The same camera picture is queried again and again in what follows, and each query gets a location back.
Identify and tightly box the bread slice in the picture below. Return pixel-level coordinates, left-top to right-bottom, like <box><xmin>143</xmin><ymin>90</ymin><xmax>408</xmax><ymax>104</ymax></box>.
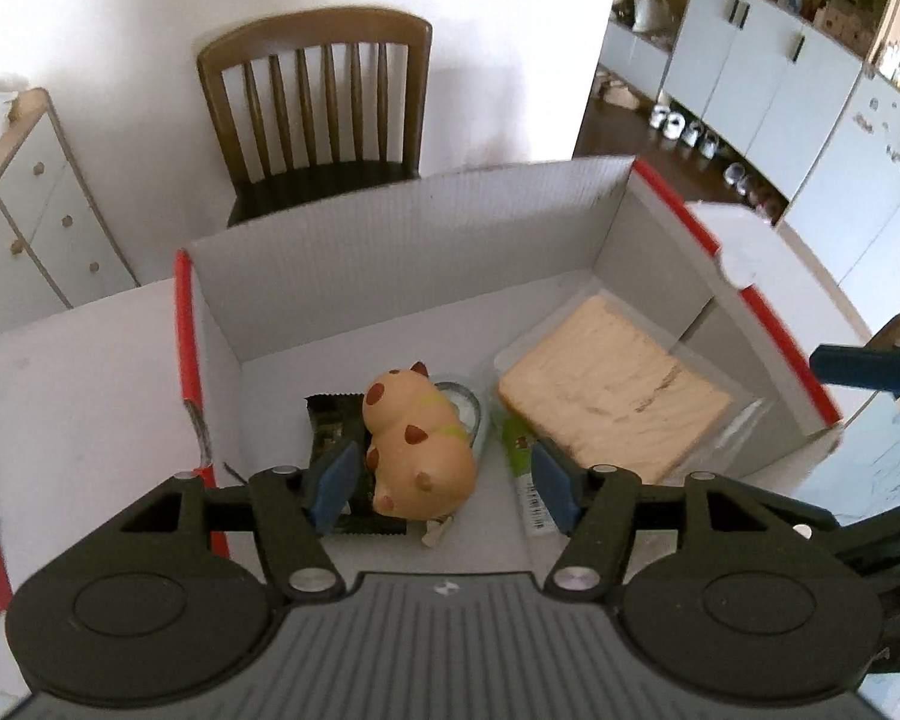
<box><xmin>491</xmin><ymin>289</ymin><xmax>766</xmax><ymax>485</ymax></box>

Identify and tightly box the white sideboard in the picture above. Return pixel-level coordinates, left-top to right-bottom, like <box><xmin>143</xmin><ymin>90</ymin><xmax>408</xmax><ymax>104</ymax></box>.
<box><xmin>0</xmin><ymin>88</ymin><xmax>142</xmax><ymax>308</ymax></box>

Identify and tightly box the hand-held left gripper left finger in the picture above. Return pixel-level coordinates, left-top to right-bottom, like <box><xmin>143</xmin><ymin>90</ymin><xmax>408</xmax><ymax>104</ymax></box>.
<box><xmin>82</xmin><ymin>439</ymin><xmax>365</xmax><ymax>602</ymax></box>

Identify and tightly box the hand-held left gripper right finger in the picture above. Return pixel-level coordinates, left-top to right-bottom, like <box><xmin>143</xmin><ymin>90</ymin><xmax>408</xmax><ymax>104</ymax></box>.
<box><xmin>531</xmin><ymin>436</ymin><xmax>835</xmax><ymax>605</ymax></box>

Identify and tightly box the green white tube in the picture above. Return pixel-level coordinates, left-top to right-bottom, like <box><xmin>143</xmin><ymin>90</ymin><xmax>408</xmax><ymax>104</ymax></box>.
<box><xmin>499</xmin><ymin>409</ymin><xmax>563</xmax><ymax>537</ymax></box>

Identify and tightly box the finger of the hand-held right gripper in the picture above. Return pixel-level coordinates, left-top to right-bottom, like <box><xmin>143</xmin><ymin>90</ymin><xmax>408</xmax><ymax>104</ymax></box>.
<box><xmin>808</xmin><ymin>337</ymin><xmax>900</xmax><ymax>398</ymax></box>
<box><xmin>836</xmin><ymin>499</ymin><xmax>900</xmax><ymax>595</ymax></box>

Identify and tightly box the red cardboard box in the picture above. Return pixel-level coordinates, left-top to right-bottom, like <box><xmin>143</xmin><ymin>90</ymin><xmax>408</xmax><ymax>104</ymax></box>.
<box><xmin>172</xmin><ymin>156</ymin><xmax>845</xmax><ymax>560</ymax></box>

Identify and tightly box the dark snack packet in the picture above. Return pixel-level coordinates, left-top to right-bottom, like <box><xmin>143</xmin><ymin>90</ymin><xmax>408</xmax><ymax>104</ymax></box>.
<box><xmin>305</xmin><ymin>392</ymin><xmax>410</xmax><ymax>537</ymax></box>

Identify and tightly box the row of shoes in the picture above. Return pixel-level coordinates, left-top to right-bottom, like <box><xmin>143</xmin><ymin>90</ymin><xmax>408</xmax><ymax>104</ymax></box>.
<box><xmin>649</xmin><ymin>101</ymin><xmax>788</xmax><ymax>218</ymax></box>

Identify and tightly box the white wall cabinet unit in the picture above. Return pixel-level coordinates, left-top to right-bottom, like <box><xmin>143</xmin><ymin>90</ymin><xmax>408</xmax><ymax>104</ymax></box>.
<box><xmin>600</xmin><ymin>0</ymin><xmax>900</xmax><ymax>301</ymax></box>

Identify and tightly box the orange hamster toy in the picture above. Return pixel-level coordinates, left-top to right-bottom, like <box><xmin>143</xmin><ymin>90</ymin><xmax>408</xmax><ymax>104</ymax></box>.
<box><xmin>361</xmin><ymin>361</ymin><xmax>477</xmax><ymax>522</ymax></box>

